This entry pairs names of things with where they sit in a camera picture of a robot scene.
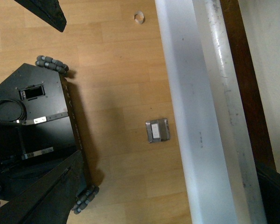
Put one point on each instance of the grey omni wheel upper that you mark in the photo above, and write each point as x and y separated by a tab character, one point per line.
52	64

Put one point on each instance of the clear tape roll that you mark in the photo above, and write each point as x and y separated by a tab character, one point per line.
139	17

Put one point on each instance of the white table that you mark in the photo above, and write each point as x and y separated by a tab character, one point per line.
218	164

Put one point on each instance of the grey omni wheel lower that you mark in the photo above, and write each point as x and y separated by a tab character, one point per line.
84	199

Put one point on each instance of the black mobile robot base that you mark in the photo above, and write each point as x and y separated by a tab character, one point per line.
38	129

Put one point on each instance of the grey omni wheel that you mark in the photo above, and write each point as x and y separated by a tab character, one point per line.
84	199
52	64

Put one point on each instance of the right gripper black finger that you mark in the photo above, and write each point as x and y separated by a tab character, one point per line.
47	10
50	199

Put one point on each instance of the metal floor outlet box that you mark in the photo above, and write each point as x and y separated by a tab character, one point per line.
157	130

